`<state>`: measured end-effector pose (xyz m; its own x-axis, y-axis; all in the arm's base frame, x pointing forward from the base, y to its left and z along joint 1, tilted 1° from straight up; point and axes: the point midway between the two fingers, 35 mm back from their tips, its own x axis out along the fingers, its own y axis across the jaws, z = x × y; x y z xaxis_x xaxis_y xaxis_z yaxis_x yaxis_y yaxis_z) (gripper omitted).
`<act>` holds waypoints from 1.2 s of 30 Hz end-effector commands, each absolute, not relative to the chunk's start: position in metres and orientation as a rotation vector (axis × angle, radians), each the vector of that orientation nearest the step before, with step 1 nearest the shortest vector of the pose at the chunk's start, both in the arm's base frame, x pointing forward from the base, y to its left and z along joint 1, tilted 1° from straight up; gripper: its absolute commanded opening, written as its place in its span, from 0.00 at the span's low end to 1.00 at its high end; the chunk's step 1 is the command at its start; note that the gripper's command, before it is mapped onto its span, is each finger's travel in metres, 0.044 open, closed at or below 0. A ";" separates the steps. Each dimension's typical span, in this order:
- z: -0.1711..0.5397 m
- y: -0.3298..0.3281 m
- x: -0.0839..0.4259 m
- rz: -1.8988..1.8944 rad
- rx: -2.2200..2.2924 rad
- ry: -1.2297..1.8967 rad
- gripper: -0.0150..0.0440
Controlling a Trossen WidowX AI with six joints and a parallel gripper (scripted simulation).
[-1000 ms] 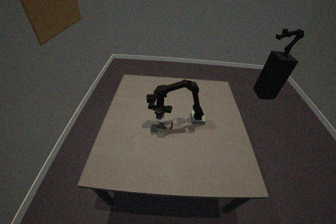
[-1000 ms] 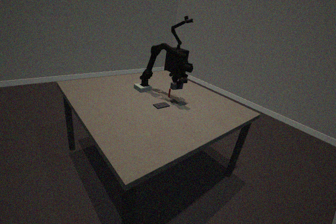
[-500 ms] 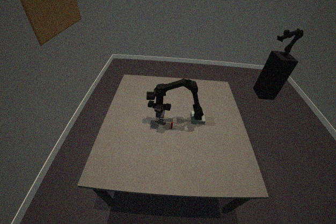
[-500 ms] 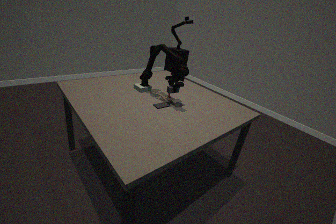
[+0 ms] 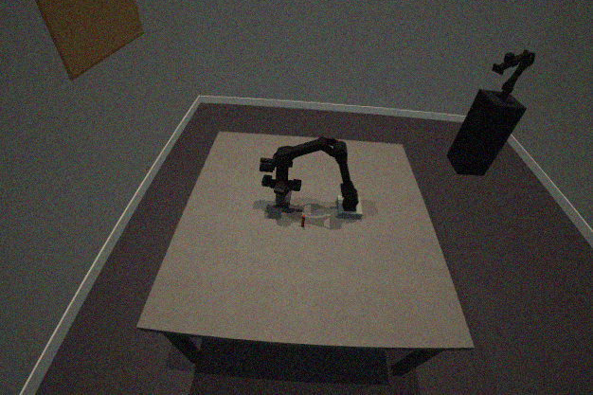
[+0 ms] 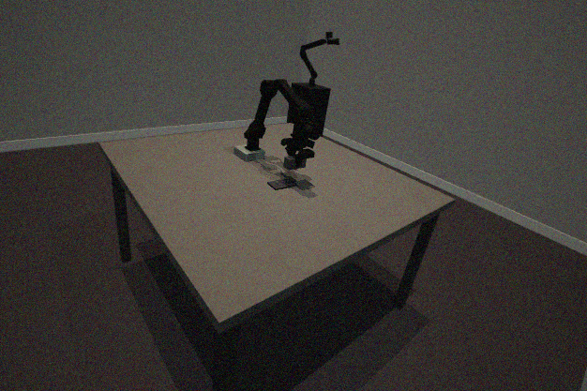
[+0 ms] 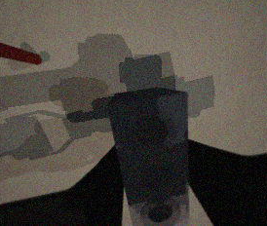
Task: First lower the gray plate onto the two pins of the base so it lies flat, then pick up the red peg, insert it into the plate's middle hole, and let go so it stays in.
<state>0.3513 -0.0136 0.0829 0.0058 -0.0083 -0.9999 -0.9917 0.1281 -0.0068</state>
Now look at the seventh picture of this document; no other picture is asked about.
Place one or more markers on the dark red peg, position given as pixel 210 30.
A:
pixel 10 52

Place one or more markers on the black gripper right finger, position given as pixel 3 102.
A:
pixel 231 187

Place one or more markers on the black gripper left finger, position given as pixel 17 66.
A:
pixel 95 200

